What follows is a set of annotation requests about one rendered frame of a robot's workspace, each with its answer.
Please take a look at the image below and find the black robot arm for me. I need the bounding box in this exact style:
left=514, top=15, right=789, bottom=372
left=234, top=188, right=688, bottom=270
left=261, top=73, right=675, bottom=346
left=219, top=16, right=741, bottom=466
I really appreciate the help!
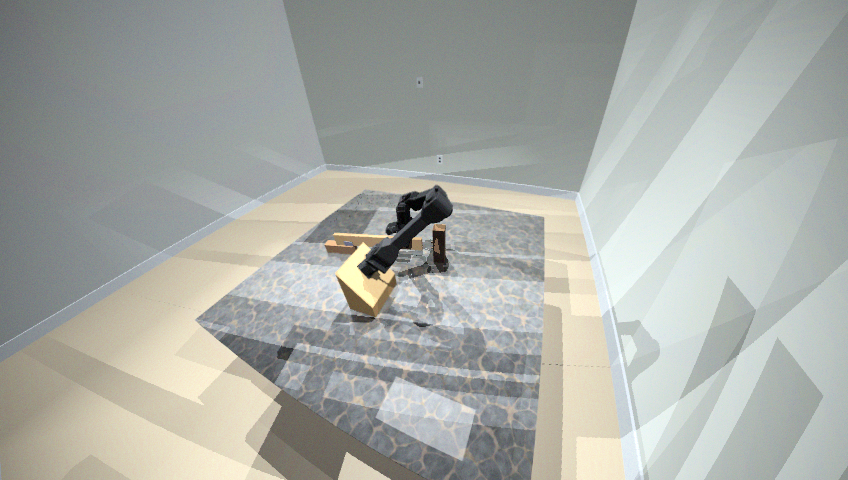
left=357, top=185, right=453, bottom=279

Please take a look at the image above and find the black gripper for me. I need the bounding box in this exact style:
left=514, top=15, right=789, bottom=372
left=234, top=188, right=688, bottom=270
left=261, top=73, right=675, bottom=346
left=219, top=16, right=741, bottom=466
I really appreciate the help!
left=396, top=217, right=413, bottom=248

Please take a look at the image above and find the long tan wooden rail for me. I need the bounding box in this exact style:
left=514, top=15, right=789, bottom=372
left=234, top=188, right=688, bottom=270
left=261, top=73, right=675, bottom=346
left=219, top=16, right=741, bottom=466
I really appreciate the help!
left=333, top=233, right=423, bottom=250

